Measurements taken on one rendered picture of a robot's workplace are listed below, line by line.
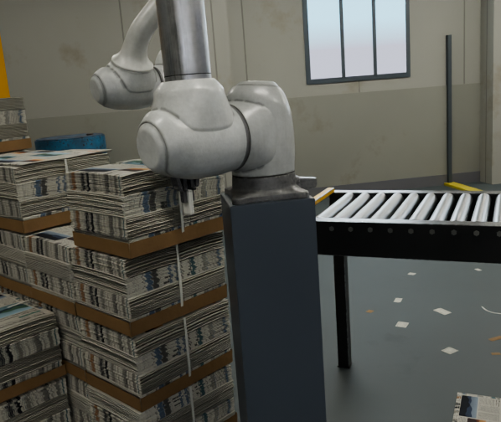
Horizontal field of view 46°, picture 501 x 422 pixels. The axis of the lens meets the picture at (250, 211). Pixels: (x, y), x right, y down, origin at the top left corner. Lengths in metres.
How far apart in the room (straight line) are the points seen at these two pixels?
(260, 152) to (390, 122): 5.35
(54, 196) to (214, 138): 1.02
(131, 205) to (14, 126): 1.24
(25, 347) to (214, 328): 0.59
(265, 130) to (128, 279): 0.60
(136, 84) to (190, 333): 0.79
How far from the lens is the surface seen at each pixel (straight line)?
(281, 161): 1.37
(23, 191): 2.10
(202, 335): 1.88
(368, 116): 6.54
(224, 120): 1.25
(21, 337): 2.00
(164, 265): 1.72
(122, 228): 1.59
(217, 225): 1.80
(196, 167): 1.23
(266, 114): 1.34
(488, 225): 1.91
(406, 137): 6.73
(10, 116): 2.74
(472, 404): 2.52
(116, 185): 1.60
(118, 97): 1.47
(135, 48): 1.47
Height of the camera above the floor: 1.27
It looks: 12 degrees down
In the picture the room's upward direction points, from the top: 4 degrees counter-clockwise
